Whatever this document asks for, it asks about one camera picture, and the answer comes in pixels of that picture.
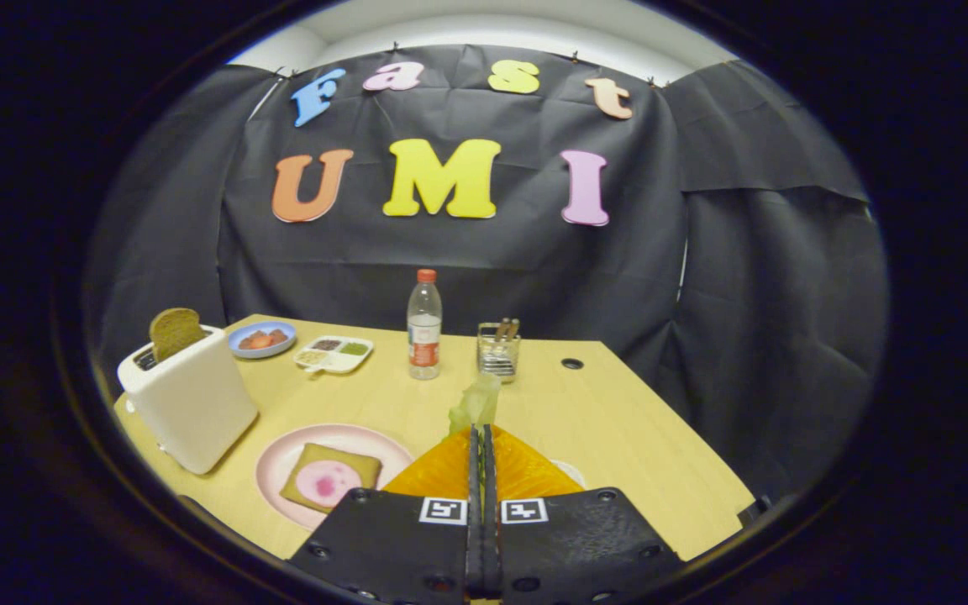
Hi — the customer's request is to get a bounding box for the black backdrop cloth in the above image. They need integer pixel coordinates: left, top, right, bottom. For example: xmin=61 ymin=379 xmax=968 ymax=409
xmin=81 ymin=44 xmax=890 ymax=505

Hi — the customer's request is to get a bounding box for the green lettuce leaf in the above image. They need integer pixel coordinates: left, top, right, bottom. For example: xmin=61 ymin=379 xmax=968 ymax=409
xmin=448 ymin=373 xmax=502 ymax=436

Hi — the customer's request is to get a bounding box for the white divided condiment tray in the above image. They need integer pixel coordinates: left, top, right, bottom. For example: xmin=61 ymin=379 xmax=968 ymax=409
xmin=293 ymin=336 xmax=374 ymax=376

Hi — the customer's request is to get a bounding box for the white toaster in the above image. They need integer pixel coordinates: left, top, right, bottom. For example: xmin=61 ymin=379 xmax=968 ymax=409
xmin=117 ymin=324 xmax=260 ymax=476

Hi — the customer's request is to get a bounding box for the clear cutlery holder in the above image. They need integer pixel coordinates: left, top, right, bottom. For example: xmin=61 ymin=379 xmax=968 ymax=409
xmin=476 ymin=323 xmax=522 ymax=384

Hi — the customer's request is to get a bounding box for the pink round plate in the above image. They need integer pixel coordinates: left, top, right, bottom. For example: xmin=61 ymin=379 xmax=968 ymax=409
xmin=255 ymin=423 xmax=414 ymax=530

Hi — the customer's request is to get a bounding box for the bread slice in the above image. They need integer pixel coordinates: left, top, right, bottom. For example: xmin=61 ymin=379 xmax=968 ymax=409
xmin=280 ymin=443 xmax=383 ymax=514

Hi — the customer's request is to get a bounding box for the brown toast slice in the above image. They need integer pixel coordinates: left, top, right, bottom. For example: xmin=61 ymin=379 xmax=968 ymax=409
xmin=150 ymin=308 xmax=209 ymax=362

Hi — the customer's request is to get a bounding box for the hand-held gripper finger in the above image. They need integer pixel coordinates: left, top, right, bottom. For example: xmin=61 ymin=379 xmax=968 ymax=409
xmin=287 ymin=424 xmax=485 ymax=605
xmin=482 ymin=424 xmax=687 ymax=605

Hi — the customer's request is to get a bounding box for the blue round plate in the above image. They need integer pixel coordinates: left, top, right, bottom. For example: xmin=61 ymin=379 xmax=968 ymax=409
xmin=228 ymin=321 xmax=297 ymax=360

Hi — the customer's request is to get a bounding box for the clear plastic bottle red cap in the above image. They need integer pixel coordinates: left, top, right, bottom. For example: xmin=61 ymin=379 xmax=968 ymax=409
xmin=407 ymin=269 xmax=444 ymax=381

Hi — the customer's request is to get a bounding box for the pink ham slice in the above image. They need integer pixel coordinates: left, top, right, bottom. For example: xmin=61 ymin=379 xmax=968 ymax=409
xmin=296 ymin=460 xmax=362 ymax=507

